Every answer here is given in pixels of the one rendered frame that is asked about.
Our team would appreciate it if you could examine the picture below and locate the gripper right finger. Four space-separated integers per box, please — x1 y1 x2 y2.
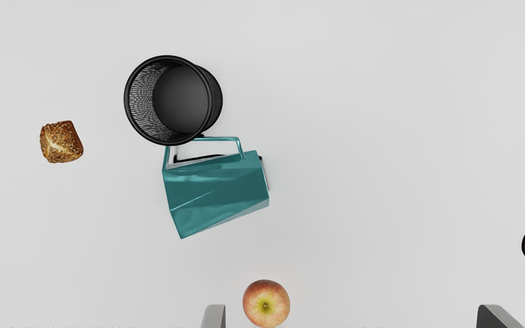
476 304 525 328

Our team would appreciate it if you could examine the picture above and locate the teal faceted mug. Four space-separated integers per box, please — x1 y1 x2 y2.
161 136 271 240

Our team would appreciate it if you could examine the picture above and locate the black mesh pen holder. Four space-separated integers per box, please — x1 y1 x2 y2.
124 55 224 147

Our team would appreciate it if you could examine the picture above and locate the red yellow apple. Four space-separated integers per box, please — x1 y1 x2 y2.
242 279 291 328

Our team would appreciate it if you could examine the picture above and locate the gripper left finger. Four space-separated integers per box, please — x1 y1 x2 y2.
201 304 226 328

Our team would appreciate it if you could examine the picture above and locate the seeded bread roll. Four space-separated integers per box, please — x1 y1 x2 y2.
40 120 84 164

